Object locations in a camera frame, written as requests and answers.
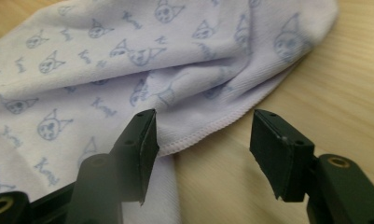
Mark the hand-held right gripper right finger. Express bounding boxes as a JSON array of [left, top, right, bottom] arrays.
[[249, 108, 316, 203]]

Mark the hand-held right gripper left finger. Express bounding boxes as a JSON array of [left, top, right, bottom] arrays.
[[109, 107, 160, 205]]

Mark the lavender printed towel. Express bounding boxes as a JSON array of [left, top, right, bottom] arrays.
[[0, 0, 339, 224]]

